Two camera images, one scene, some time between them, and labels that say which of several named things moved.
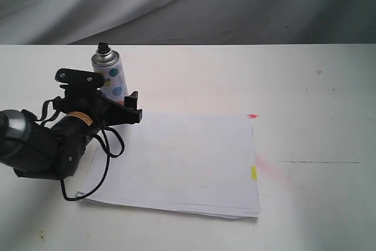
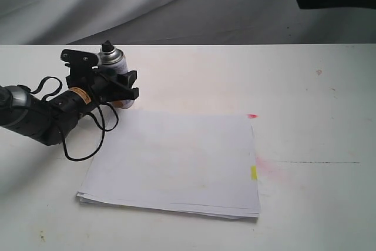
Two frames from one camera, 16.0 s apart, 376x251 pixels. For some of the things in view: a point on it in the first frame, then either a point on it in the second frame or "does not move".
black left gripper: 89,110 → 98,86
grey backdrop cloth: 187,6 does not move
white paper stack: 201,164 does not move
